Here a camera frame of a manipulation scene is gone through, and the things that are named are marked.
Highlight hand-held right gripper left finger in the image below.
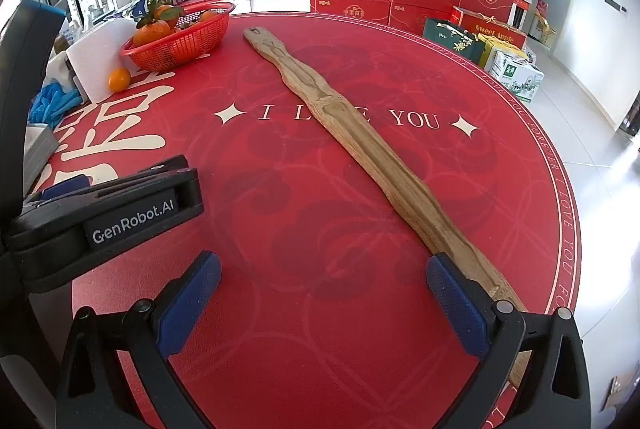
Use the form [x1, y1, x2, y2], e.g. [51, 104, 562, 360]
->
[55, 250, 222, 429]

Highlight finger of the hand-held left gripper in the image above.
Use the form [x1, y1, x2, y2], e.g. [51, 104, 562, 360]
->
[30, 154, 193, 206]
[10, 171, 205, 235]

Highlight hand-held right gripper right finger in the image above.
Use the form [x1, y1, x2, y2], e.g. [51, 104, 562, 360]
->
[425, 253, 593, 429]

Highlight white tray grey rim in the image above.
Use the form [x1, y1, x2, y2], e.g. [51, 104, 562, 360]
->
[25, 124, 61, 190]

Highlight blue rubber gloves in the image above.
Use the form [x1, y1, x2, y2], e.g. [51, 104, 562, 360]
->
[27, 84, 83, 130]

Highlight white paper towel roll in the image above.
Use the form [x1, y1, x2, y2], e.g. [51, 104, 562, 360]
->
[66, 19, 138, 102]

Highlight red plastic basket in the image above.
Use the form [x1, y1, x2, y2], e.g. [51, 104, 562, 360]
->
[119, 1, 236, 72]

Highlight long wooden stick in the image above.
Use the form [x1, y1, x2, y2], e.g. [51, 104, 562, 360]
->
[243, 25, 531, 390]

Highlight white green carton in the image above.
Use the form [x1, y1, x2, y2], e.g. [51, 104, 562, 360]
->
[490, 51, 546, 102]

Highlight yellow green box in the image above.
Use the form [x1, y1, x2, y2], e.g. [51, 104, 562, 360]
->
[475, 34, 503, 67]

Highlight green paper bag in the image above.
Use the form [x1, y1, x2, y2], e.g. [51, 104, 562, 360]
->
[424, 18, 473, 62]

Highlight red apple gift box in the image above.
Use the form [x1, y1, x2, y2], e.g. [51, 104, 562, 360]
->
[450, 6, 528, 50]

